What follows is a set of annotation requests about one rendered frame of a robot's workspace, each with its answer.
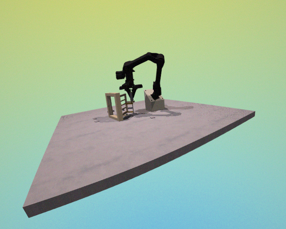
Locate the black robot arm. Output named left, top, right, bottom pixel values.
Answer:
left=116, top=52, right=165, bottom=100

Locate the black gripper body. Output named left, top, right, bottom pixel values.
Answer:
left=119, top=78, right=143, bottom=90

